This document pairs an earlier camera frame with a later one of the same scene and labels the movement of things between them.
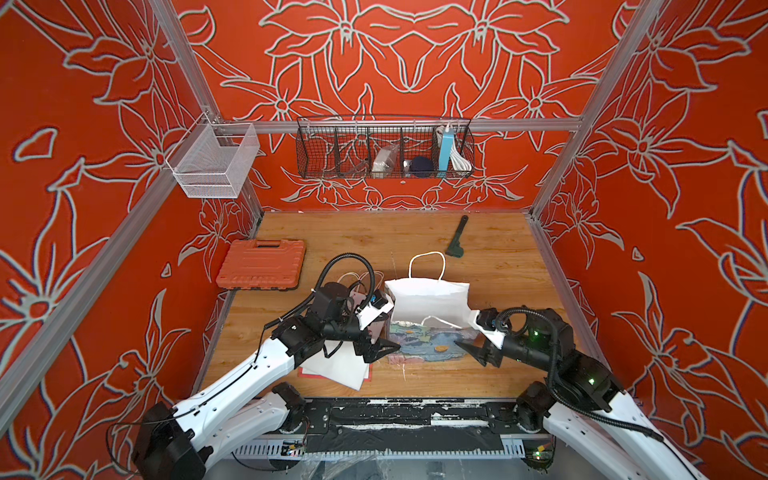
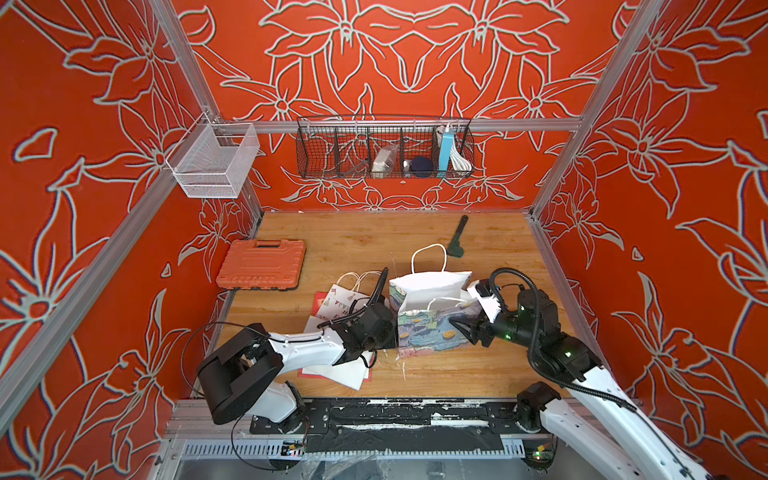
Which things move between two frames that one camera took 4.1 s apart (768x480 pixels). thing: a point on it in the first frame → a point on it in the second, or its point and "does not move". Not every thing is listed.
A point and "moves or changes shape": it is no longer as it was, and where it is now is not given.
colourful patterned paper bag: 430,314 moves or changes shape
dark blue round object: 421,167 does not move
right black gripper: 482,354 → 474,335
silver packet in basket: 385,161 does not move
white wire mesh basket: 213,160 does not move
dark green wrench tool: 454,247 does not move
